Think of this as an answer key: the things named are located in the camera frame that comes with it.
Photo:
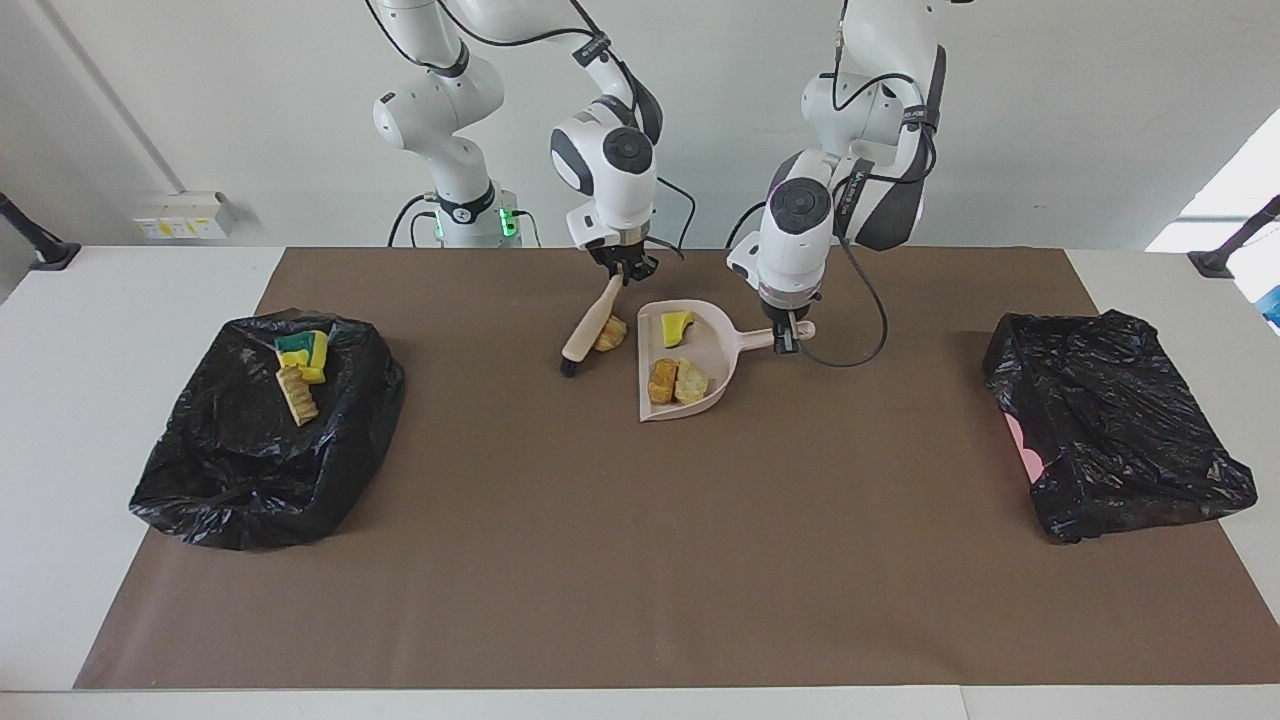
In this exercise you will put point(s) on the blue box edge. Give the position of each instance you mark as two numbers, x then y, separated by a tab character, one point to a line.
1273	305

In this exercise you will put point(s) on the pale beige foam chunk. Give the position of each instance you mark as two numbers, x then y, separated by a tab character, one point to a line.
692	383

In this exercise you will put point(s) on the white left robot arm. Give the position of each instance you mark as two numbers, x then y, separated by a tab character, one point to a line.
795	230

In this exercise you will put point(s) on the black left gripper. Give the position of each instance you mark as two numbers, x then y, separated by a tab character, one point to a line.
790	303

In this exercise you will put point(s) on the beige plastic dustpan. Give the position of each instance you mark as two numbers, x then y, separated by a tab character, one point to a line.
722	345

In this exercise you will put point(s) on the black bag lined bin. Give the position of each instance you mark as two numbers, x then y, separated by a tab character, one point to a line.
1120	430
230	470

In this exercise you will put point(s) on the pink plastic bin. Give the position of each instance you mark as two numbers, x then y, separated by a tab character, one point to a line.
1018	440

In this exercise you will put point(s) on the white wall socket box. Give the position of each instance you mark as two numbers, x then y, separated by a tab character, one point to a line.
185	215

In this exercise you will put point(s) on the brown paper table mat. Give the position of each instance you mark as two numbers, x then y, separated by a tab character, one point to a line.
600	600

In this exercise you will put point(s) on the orange striped croissant piece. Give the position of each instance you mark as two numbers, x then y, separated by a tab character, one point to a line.
612	334

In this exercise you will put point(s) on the beige ridged foam piece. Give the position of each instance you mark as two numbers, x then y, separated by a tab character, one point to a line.
298	395

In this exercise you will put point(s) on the yellow sponge piece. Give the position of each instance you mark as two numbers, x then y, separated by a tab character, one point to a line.
291	346
317	362
676	326

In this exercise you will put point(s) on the brown bread roll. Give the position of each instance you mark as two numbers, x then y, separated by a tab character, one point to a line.
662	382

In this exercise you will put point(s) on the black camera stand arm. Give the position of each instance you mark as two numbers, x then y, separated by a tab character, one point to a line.
1225	255
45	250

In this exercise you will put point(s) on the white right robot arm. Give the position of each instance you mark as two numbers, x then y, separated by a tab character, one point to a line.
610	170

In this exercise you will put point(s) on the beige hand brush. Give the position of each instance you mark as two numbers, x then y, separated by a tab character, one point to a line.
590	330

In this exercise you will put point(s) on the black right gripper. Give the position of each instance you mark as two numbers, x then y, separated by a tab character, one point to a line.
625	258

